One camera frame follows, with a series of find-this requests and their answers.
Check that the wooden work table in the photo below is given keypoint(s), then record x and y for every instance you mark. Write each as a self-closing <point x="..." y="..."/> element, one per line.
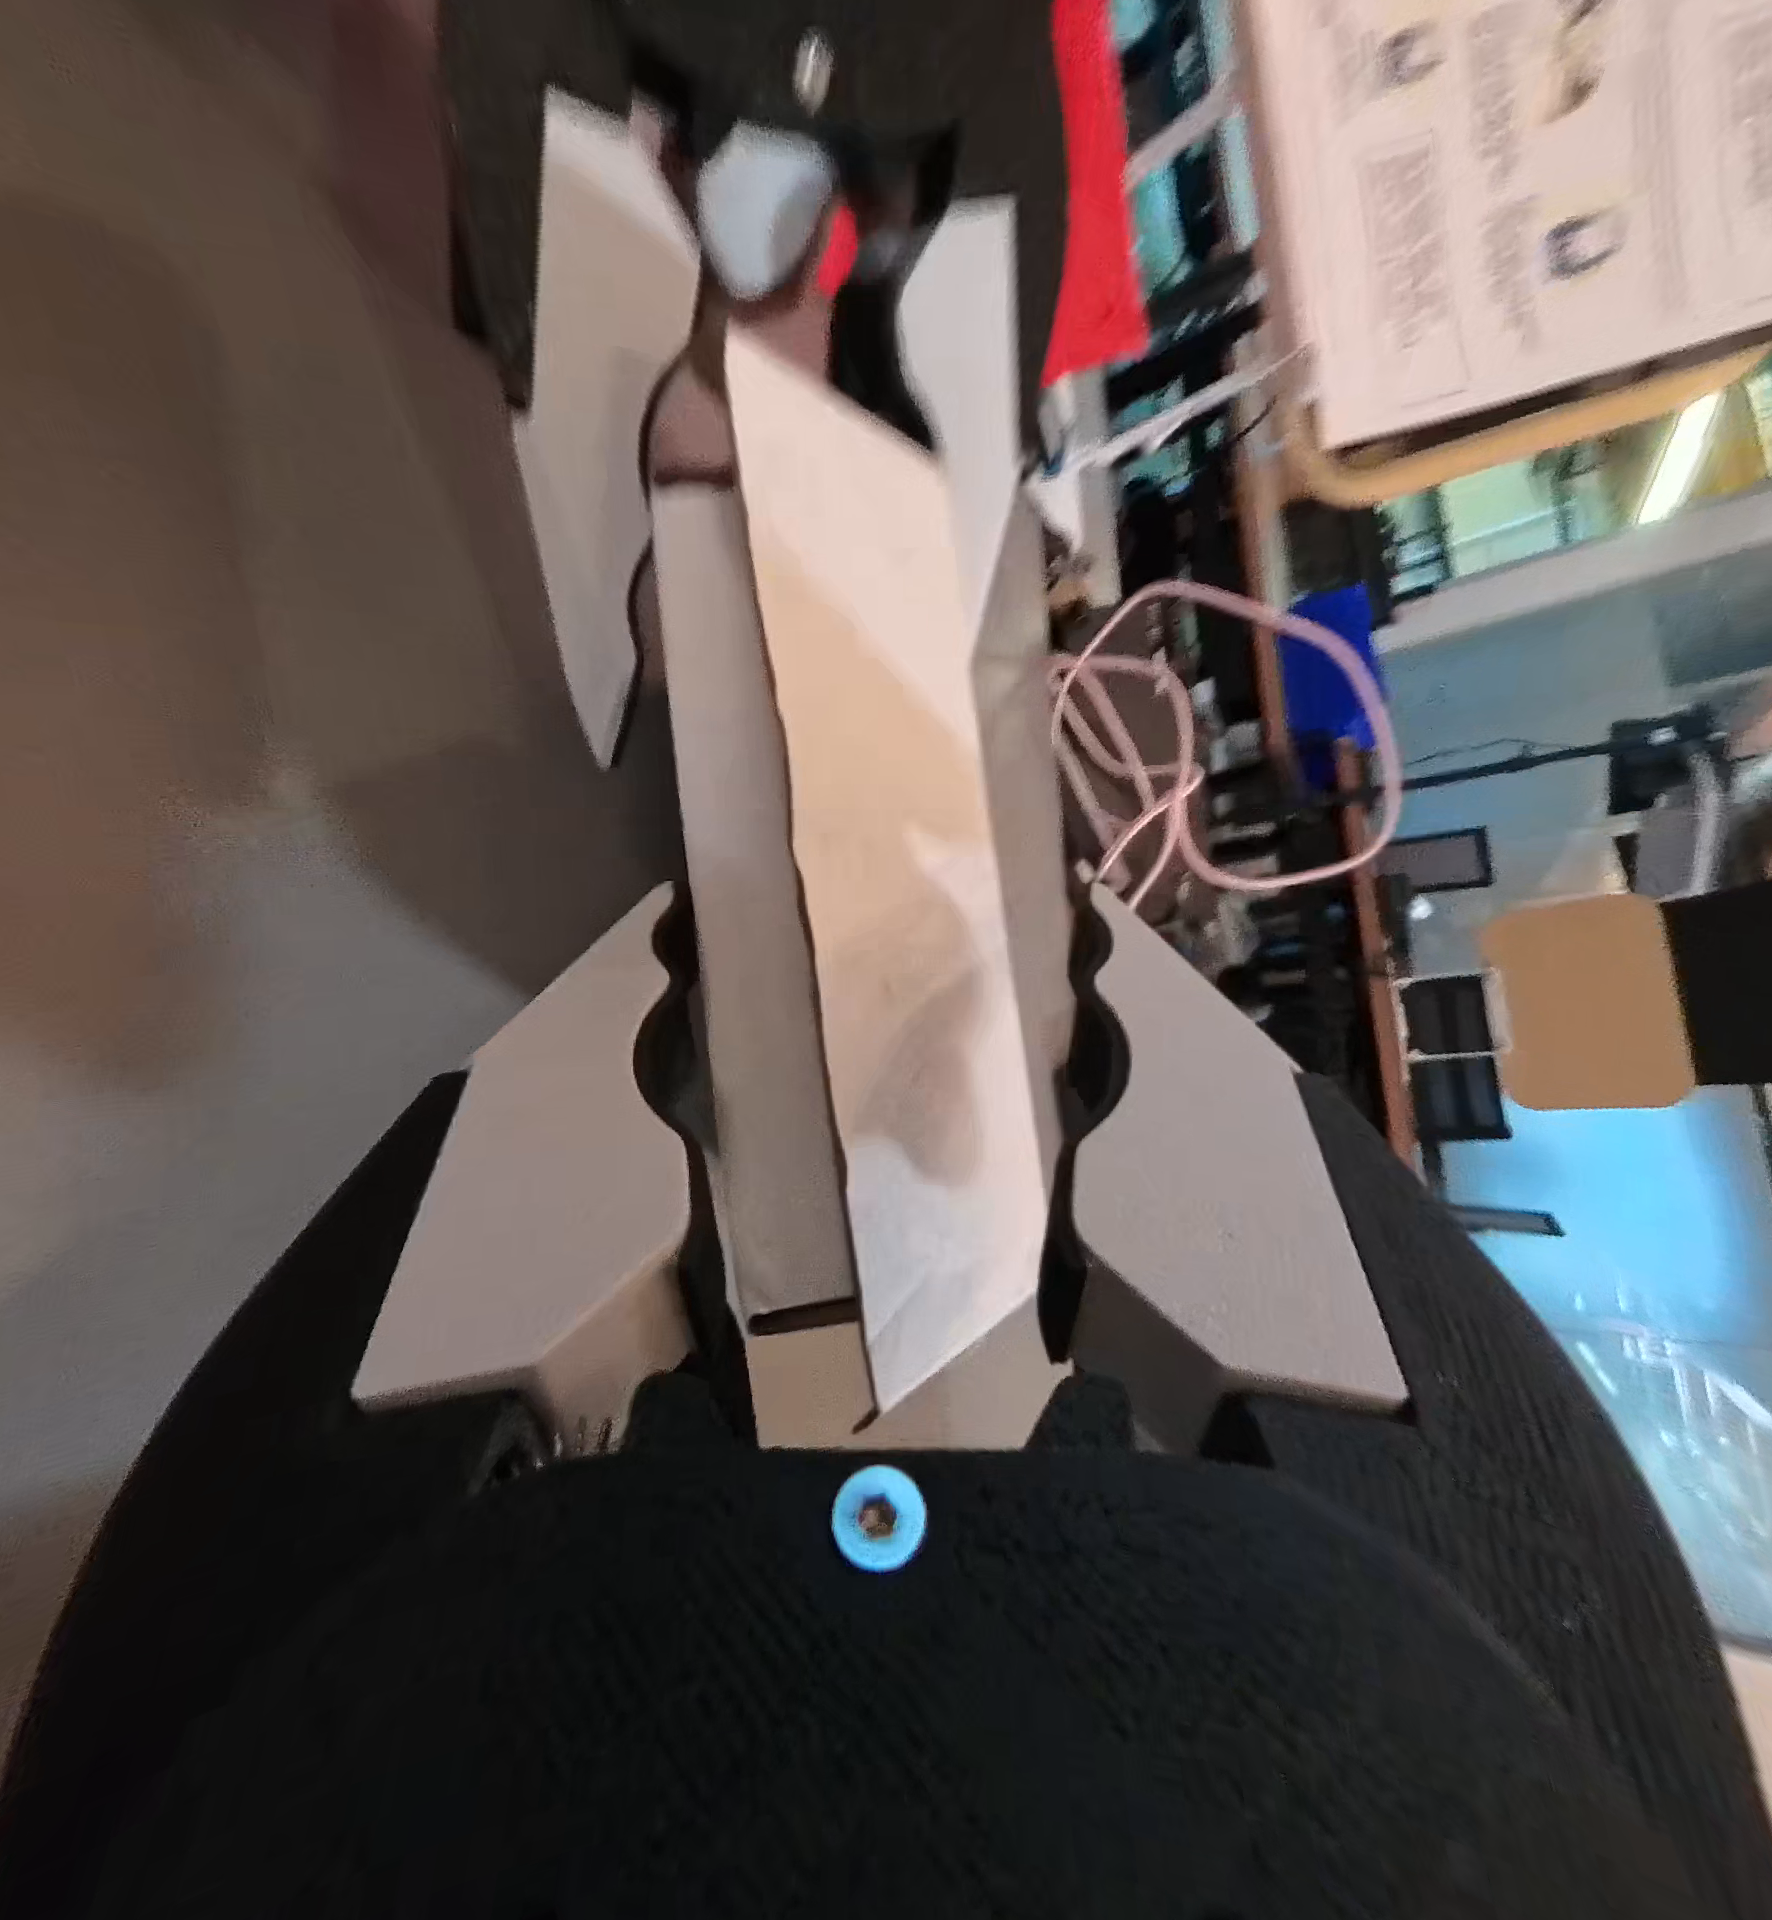
<point x="1366" y="931"/>

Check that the red plastic bin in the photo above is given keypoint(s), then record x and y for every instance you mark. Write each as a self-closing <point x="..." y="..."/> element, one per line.
<point x="1088" y="181"/>

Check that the tan rounded board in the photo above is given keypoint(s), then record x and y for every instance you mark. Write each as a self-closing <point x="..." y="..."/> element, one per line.
<point x="1585" y="1004"/>

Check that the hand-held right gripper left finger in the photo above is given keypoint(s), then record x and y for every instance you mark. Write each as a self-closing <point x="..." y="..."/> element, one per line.
<point x="527" y="1201"/>

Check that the printed instruction sheet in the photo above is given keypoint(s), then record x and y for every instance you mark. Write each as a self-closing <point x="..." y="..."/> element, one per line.
<point x="1501" y="195"/>

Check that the black flat panel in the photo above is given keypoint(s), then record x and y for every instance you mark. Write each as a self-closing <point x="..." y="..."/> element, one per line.
<point x="1770" y="974"/>

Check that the instruction sheet on board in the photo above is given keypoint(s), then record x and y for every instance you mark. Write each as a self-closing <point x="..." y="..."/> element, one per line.
<point x="1427" y="465"/>

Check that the white cardboard mailer box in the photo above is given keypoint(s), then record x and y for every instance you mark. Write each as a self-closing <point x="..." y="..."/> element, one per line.
<point x="856" y="751"/>

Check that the blue plastic bin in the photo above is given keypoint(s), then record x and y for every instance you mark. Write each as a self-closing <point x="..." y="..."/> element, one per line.
<point x="1320" y="705"/>

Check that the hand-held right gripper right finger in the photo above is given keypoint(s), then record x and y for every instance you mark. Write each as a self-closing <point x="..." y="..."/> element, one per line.
<point x="1216" y="1215"/>

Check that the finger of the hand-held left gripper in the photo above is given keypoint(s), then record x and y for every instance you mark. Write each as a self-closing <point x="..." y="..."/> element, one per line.
<point x="976" y="330"/>
<point x="586" y="375"/>

